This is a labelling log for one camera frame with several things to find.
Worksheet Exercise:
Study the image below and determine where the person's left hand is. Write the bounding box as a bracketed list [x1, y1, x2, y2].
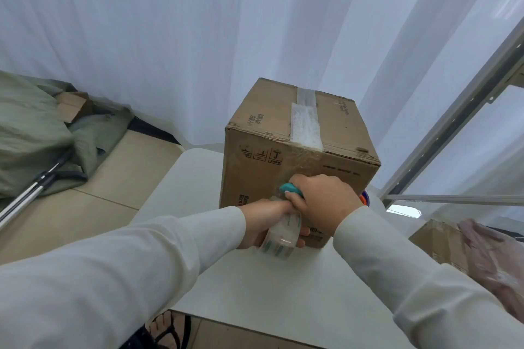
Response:
[237, 198, 312, 250]

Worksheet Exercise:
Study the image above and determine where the person's right hand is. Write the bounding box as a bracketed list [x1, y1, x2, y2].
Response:
[285, 174, 365, 237]

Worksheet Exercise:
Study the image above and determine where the teal tape cutter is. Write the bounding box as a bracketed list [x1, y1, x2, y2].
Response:
[279, 183, 304, 199]

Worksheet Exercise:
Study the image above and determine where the clear packing tape roll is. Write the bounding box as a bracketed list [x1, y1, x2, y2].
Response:
[253, 195, 304, 262]

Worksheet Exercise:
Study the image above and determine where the person's right forearm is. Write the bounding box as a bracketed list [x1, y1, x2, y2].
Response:
[332, 206, 524, 349]

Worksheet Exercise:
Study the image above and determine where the person's left forearm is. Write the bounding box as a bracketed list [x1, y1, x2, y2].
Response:
[0, 206, 247, 349]

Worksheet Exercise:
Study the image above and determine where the large brown cardboard box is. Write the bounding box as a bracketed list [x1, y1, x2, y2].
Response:
[219, 77, 382, 249]

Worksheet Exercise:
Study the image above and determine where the open brown cardboard box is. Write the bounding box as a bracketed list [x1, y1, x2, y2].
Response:
[409, 219, 481, 278]

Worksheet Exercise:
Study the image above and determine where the person's foot in black sandal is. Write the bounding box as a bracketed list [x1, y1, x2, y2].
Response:
[145, 310, 192, 349]

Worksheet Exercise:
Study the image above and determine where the white curtain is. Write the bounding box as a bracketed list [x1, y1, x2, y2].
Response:
[0, 0, 524, 222]

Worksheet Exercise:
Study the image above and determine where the small brown cardboard box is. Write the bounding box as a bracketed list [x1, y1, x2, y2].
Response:
[53, 91, 97, 124]

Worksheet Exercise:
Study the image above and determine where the silver metal pole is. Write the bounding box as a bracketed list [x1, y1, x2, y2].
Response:
[0, 148, 76, 232]

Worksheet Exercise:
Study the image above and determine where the grey-green cloth cover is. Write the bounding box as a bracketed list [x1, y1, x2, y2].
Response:
[0, 71, 136, 199]

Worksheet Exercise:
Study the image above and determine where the white metal shelf frame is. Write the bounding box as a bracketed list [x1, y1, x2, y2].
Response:
[379, 29, 524, 209]

